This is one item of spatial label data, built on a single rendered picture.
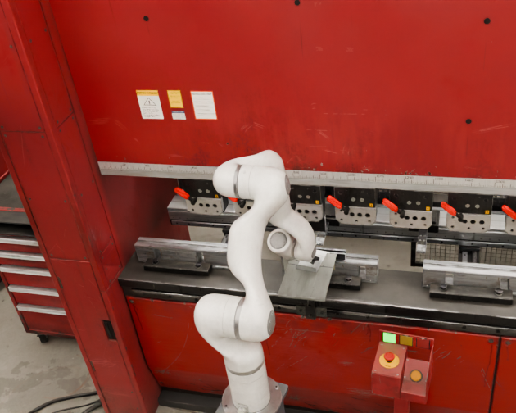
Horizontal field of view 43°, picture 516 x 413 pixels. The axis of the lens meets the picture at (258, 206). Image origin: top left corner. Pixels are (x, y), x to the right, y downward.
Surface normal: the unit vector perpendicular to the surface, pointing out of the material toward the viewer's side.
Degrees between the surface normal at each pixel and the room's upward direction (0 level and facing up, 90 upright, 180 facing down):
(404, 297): 0
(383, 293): 0
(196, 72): 90
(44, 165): 90
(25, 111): 90
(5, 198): 0
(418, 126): 90
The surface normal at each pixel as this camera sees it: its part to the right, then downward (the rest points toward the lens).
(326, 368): -0.25, 0.58
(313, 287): -0.11, -0.81
